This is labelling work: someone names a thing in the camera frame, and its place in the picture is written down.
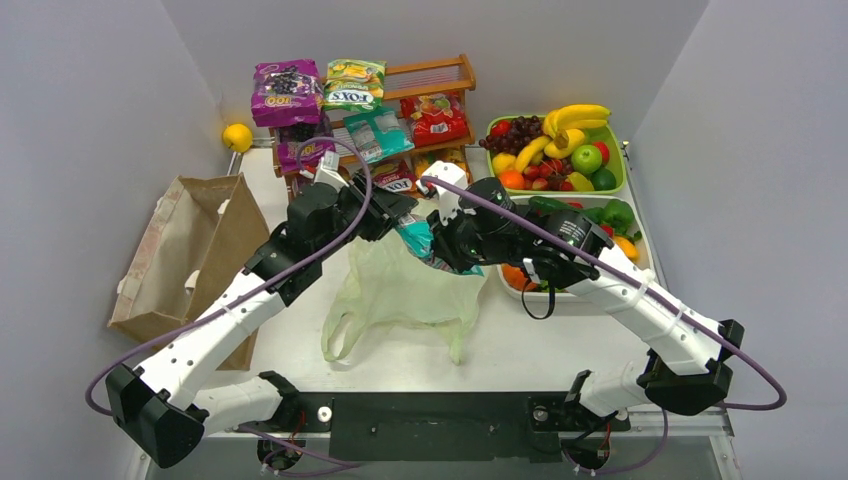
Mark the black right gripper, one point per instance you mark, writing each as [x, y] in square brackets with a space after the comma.
[446, 245]

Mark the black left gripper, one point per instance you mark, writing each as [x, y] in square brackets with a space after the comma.
[383, 212]

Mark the teal Fox's mint candy bag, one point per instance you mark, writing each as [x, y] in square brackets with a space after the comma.
[414, 231]

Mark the pale green plastic grocery bag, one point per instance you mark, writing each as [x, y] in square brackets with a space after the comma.
[388, 287]

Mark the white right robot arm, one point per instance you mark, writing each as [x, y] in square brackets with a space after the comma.
[558, 245]

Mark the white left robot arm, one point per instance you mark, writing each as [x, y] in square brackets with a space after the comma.
[163, 405]

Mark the purple candy bag middle shelf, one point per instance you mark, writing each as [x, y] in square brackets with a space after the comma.
[291, 154]

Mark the red Fox's candy bag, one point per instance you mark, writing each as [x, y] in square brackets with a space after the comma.
[394, 176]

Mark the orange candy bag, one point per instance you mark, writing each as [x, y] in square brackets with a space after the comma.
[422, 161]

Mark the brown paper bag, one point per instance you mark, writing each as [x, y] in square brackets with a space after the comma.
[200, 235]

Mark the purple grape candy bag top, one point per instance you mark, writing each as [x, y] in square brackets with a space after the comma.
[287, 93]

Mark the red candy bag middle shelf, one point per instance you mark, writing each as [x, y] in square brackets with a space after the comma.
[435, 118]

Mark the green Fox's candy bag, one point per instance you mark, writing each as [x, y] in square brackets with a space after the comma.
[354, 85]

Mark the orange toy pumpkin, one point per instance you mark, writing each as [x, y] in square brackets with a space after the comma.
[517, 279]

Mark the green toy cucumber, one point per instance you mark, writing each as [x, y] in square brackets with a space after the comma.
[549, 205]

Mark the orange toy fruit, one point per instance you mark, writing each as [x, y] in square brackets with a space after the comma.
[512, 179]

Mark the teal white snack packet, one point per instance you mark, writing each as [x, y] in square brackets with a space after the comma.
[377, 134]

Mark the dark red grape bunch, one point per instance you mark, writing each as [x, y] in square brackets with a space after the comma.
[511, 135]

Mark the yellow banana bunch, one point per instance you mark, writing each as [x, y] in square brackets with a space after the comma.
[558, 134]

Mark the green apple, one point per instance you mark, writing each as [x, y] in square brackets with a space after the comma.
[586, 159]

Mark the green bell pepper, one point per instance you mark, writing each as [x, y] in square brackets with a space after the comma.
[618, 215]

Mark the green fruit basket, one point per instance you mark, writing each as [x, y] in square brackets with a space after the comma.
[546, 176]

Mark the white vegetable basket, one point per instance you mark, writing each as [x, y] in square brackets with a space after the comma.
[593, 204]

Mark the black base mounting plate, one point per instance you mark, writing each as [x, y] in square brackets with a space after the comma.
[453, 426]

